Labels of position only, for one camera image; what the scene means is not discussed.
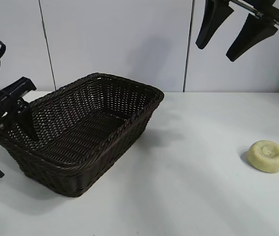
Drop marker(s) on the pale yellow round pastry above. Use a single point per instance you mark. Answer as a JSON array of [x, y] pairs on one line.
[[264, 159]]

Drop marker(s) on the dark brown woven basket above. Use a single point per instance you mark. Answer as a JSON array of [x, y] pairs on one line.
[[80, 137]]

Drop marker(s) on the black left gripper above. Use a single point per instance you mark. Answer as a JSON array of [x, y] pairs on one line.
[[4, 98]]

